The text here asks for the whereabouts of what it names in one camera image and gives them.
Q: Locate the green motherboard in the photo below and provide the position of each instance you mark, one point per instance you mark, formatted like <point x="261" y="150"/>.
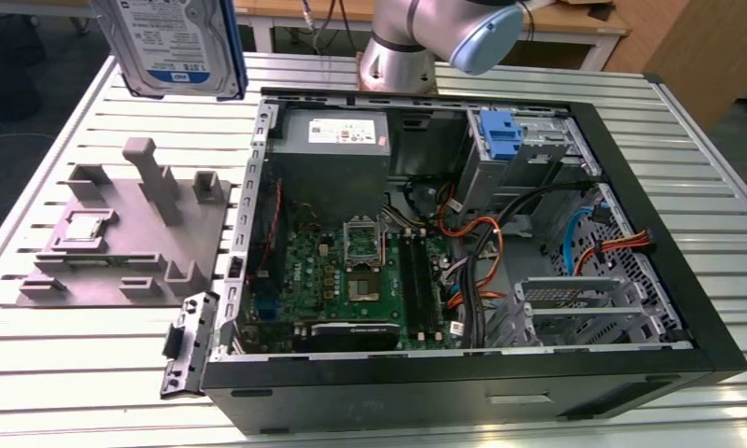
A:
<point x="310" y="261"/>

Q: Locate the metal disk bay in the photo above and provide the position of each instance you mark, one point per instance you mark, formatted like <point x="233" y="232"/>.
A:
<point x="597" y="284"/>

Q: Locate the grey power supply unit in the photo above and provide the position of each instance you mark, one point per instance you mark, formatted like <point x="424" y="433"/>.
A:
<point x="329" y="177"/>

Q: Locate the silver CPU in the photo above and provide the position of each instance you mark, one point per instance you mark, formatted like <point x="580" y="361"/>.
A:
<point x="86" y="228"/>

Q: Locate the black RAM slot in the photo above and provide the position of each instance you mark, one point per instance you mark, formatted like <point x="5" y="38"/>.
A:
<point x="412" y="284"/>

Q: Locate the black PC case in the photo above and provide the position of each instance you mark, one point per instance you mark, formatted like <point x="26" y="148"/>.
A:
<point x="411" y="396"/>

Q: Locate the green RAM stick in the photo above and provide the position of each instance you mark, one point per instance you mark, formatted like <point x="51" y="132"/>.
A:
<point x="114" y="261"/>

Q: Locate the black graphics card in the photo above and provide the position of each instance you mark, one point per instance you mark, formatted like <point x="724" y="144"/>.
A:
<point x="348" y="333"/>

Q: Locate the CPU socket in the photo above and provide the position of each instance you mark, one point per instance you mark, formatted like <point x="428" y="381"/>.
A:
<point x="366" y="289"/>

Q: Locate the metal drive cage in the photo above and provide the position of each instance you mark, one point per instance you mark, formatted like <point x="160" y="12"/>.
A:
<point x="479" y="182"/>

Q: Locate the blue drive latch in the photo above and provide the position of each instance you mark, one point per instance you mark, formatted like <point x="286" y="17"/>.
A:
<point x="500" y="135"/>

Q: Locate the grey parts rack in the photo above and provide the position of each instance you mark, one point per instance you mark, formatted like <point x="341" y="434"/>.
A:
<point x="142" y="256"/>

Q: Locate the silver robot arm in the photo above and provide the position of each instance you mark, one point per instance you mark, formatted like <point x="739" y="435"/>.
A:
<point x="397" y="65"/>

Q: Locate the wooden desk white frame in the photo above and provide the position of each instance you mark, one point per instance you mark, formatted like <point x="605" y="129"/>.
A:
<point x="572" y="21"/>

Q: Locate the hard disk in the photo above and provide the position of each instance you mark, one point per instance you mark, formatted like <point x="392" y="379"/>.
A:
<point x="168" y="42"/>

